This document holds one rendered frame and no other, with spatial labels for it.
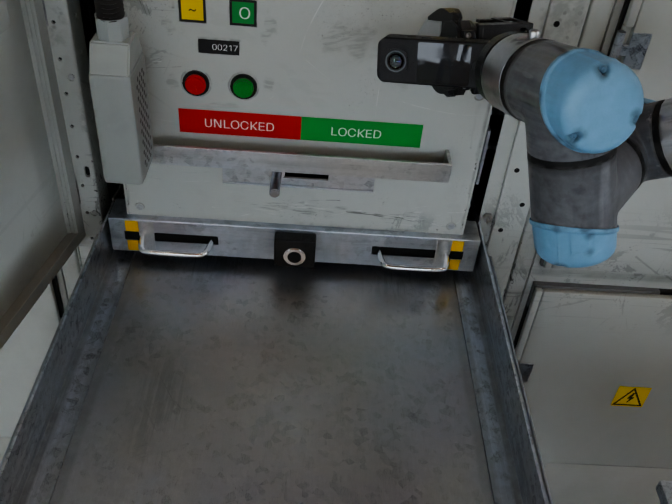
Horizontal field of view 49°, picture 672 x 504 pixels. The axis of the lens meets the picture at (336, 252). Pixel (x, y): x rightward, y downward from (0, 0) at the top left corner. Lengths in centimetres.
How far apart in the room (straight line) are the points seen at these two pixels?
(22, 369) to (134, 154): 65
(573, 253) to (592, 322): 63
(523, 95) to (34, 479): 65
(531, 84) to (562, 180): 8
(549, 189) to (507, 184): 46
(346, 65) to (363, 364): 39
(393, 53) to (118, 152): 35
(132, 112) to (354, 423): 45
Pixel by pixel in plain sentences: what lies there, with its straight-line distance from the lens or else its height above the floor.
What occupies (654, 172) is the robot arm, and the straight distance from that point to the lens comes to 77.
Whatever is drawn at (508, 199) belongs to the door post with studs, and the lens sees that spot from 113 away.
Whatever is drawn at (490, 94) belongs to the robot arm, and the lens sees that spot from 71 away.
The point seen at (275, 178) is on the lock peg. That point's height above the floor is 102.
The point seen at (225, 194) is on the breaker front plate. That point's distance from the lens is 105.
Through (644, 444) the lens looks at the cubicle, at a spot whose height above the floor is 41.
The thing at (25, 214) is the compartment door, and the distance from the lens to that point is 110.
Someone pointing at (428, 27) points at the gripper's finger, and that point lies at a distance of 87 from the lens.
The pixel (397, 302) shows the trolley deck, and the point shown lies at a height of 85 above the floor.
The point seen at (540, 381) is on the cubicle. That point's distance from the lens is 140.
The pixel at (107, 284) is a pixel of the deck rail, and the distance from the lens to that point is 110.
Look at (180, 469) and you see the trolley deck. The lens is 88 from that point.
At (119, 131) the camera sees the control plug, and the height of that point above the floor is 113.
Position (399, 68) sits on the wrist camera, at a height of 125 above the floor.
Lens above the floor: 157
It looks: 39 degrees down
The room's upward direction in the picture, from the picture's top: 5 degrees clockwise
